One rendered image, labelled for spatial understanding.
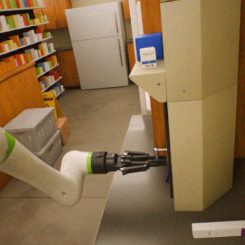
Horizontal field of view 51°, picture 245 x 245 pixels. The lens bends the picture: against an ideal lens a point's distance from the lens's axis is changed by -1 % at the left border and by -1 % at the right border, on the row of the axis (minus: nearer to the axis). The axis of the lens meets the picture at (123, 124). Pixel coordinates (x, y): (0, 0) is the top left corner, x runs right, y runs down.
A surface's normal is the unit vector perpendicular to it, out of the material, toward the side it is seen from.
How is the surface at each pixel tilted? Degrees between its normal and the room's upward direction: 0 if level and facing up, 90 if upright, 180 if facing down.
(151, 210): 0
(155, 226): 0
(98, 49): 90
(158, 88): 90
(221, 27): 90
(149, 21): 90
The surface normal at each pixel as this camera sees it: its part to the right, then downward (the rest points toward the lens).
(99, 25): -0.14, 0.43
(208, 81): 0.59, 0.26
